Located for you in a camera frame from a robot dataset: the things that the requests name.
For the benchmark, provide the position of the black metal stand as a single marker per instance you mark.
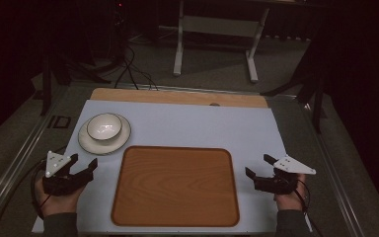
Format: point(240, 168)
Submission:
point(51, 70)
point(309, 82)

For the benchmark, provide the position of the white plate with dark rim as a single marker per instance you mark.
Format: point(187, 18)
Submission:
point(93, 145)

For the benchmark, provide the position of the black floor socket box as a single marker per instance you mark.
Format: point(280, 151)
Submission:
point(59, 121)

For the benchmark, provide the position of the white metal table frame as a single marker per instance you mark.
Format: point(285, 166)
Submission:
point(217, 28)

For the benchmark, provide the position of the person's right hand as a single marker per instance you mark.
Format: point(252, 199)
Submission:
point(291, 197)

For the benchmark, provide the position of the person's left hand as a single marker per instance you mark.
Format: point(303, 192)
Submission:
point(56, 201)

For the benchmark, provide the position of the brown wooden tray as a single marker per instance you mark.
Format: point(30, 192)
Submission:
point(175, 186)

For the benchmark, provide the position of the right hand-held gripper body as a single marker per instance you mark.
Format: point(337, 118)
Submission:
point(281, 177)

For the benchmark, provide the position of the white bowl with dark rim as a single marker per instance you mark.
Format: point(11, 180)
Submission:
point(104, 126)

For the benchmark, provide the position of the white table mat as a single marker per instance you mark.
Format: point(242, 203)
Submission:
point(190, 128)

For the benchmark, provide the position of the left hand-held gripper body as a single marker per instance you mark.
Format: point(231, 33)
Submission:
point(59, 180)

